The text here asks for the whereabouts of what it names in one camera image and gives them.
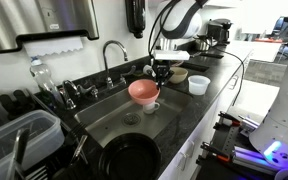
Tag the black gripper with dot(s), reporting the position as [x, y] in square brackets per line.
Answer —
[162, 65]

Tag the pink bowl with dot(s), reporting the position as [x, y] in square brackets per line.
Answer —
[143, 90]

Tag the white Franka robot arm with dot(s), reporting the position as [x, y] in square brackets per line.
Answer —
[180, 20]

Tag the beige bowl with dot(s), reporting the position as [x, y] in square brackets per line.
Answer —
[179, 76]

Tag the stainless steel sink basin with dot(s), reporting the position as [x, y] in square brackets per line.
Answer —
[117, 106]

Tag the white mug lying sideways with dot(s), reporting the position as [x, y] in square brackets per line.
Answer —
[147, 70]

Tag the yellow green sponge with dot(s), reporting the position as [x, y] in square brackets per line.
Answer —
[138, 74]

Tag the chrome faucet lever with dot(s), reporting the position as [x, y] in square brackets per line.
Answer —
[128, 72]

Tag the translucent plastic cup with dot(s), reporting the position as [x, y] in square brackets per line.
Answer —
[198, 86]

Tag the steel pot by coffee maker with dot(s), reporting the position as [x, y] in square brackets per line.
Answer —
[204, 45]

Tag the chrome gooseneck faucet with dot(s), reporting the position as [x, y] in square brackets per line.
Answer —
[105, 63]

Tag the white base cabinet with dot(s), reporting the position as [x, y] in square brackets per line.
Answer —
[204, 133]

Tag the black coffee maker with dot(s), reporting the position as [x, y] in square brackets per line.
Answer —
[219, 30]

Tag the small chrome tap lever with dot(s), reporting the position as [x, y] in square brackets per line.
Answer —
[89, 90]

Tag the red black clamp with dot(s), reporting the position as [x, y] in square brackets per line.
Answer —
[229, 120]
[215, 153]

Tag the black frying pan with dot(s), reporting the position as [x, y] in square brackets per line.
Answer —
[130, 160]

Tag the black robot cart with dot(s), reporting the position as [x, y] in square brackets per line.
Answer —
[229, 140]

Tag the small chrome tap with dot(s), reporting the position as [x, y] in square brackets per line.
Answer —
[69, 96]

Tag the silver metal cylinder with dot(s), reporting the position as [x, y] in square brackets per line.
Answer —
[249, 122]

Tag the black dish rack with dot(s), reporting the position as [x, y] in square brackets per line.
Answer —
[74, 130]

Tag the metal tongs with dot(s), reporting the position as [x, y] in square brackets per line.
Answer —
[79, 148]

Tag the red flat tray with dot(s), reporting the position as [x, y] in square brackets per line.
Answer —
[267, 40]

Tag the white paper towel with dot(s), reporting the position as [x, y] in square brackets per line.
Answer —
[50, 46]

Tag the clear plastic water bottle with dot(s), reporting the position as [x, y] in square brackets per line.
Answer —
[42, 75]

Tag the aluminium profile bar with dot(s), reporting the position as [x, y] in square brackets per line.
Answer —
[254, 160]

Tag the blue office chair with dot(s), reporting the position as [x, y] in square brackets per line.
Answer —
[278, 25]

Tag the black peg drying rack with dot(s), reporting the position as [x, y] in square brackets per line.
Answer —
[15, 103]

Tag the clear plastic storage container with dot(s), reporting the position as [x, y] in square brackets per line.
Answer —
[24, 140]

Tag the steel paper towel dispenser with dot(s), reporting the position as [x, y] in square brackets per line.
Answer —
[17, 20]

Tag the black kitchen utensil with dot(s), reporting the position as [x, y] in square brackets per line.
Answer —
[19, 146]

